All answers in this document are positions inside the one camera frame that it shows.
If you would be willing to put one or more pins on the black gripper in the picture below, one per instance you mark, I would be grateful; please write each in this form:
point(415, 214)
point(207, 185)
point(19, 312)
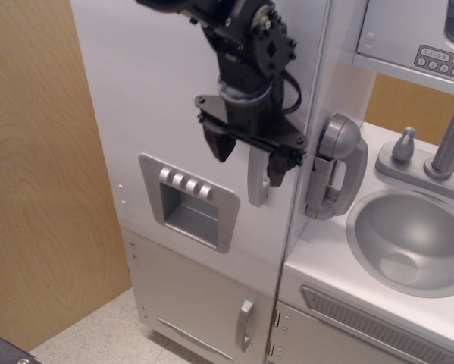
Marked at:
point(261, 123)

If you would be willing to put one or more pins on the silver fridge door handle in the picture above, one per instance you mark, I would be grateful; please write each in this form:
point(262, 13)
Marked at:
point(258, 181)

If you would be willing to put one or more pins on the white toy fridge door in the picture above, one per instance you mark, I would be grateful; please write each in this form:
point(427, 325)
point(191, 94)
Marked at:
point(145, 69)

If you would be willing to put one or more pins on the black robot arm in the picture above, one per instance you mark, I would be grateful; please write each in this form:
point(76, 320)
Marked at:
point(253, 50)

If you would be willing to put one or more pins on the silver ice dispenser panel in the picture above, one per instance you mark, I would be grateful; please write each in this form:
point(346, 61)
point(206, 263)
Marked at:
point(189, 205)

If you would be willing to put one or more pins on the silver toy telephone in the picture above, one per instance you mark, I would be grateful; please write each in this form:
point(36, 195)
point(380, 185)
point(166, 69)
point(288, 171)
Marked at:
point(338, 170)

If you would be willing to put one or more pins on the silver faucet knob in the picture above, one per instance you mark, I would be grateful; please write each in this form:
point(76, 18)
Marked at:
point(404, 147)

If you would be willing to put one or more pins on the white lower freezer door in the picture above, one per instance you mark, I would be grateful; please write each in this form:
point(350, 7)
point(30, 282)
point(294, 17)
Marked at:
point(193, 305)

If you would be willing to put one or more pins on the silver toy sink bowl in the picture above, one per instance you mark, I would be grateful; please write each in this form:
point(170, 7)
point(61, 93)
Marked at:
point(405, 240)

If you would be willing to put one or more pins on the white toy kitchen cabinet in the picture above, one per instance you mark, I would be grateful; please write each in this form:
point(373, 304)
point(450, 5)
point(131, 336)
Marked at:
point(318, 254)

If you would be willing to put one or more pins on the silver toy faucet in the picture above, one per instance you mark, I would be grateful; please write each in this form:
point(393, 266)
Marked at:
point(441, 166)

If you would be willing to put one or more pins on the toy microwave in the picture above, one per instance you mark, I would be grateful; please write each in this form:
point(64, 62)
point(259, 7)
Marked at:
point(412, 34)

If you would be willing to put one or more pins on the silver oven vent panel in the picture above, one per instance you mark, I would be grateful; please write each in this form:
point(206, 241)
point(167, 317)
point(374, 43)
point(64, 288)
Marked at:
point(391, 338)

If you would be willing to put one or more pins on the dark object bottom left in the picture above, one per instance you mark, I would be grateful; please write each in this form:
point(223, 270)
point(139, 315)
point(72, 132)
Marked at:
point(9, 353)

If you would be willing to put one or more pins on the silver freezer door handle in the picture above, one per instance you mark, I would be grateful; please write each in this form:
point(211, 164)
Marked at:
point(242, 336)

